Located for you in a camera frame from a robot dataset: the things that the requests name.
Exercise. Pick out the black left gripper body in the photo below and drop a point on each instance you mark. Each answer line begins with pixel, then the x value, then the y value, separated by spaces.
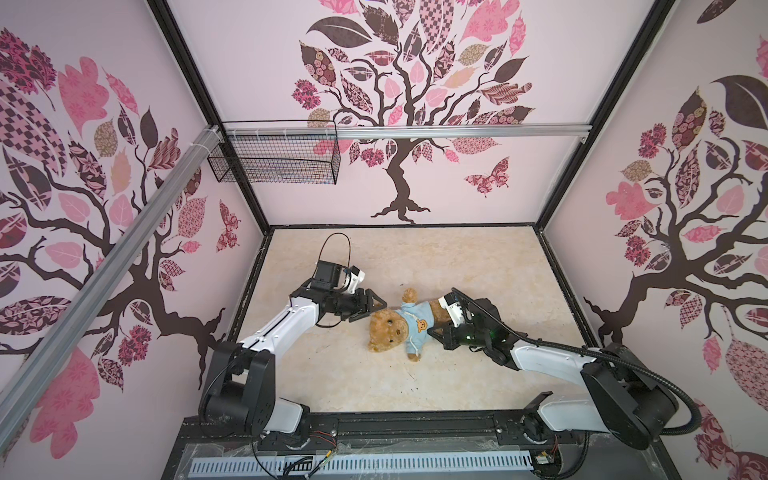
pixel 346 304

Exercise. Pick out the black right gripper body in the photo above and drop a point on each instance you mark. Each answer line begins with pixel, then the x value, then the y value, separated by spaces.
pixel 465 334

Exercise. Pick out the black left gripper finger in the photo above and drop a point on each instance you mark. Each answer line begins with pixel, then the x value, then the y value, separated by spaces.
pixel 370 308
pixel 369 296

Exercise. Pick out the brown plush teddy bear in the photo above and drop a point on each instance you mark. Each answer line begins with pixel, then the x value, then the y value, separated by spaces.
pixel 388 330

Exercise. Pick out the light blue teddy shirt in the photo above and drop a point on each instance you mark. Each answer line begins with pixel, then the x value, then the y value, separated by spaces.
pixel 419 319

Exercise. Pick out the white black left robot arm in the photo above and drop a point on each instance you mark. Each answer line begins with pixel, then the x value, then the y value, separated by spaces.
pixel 240 391

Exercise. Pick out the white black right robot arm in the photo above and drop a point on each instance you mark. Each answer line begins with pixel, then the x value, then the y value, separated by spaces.
pixel 618 395

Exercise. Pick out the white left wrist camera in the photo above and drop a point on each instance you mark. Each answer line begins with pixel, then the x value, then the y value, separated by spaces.
pixel 353 278

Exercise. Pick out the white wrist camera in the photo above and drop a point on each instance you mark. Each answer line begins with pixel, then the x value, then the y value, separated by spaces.
pixel 353 278
pixel 457 308

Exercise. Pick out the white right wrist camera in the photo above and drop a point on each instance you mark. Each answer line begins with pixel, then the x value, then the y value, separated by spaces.
pixel 457 308

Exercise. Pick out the black wire mesh basket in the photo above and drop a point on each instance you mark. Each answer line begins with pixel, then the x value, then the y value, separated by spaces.
pixel 278 151

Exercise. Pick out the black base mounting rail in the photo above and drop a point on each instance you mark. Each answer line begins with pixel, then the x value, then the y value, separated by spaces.
pixel 563 455

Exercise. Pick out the white slotted cable duct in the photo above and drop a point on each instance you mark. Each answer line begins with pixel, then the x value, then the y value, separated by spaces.
pixel 357 465

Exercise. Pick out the aluminium rail back wall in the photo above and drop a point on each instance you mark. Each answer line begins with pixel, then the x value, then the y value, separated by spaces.
pixel 408 130

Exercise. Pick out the aluminium rail wall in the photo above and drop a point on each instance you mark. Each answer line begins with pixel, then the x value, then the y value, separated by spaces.
pixel 408 130
pixel 23 391

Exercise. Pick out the black corner frame post left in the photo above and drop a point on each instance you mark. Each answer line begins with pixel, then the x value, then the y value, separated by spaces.
pixel 170 29

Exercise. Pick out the black corner frame post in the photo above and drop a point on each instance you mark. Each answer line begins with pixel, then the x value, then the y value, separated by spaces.
pixel 170 29
pixel 640 48

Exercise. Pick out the aluminium rail left wall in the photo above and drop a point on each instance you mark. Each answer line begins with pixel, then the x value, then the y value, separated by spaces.
pixel 23 391

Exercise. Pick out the black corner frame post right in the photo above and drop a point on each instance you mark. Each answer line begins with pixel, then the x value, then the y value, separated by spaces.
pixel 640 48

